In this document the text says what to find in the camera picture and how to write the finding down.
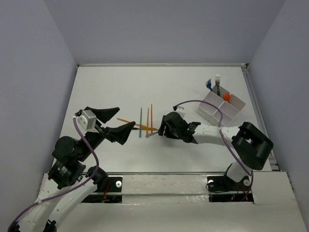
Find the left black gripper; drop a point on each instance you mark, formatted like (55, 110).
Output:
(103, 129)

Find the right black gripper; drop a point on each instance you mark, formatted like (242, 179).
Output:
(167, 132)

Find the copper metal spoon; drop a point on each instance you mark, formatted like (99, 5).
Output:
(151, 134)

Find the orange chopstick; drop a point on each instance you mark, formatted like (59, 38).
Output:
(151, 118)
(147, 124)

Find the blue plastic fork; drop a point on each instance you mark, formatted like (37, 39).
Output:
(209, 85)

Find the orange plastic spoon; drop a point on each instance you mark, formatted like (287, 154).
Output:
(226, 97)

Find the silver fork teal handle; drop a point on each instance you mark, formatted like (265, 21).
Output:
(217, 83)

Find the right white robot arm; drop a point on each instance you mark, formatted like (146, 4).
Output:
(246, 143)

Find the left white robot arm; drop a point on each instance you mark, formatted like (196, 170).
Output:
(76, 172)

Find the yellow plastic knife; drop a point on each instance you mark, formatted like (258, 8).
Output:
(138, 126)

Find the teal chopstick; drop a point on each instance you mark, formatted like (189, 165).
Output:
(140, 129)

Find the white divided utensil container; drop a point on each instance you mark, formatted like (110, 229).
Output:
(230, 110)

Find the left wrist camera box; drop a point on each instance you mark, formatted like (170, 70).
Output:
(86, 119)

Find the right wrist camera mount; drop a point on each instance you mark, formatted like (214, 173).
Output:
(180, 110)

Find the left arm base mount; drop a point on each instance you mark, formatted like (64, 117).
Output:
(112, 193)

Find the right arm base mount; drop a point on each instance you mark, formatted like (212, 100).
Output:
(223, 190)

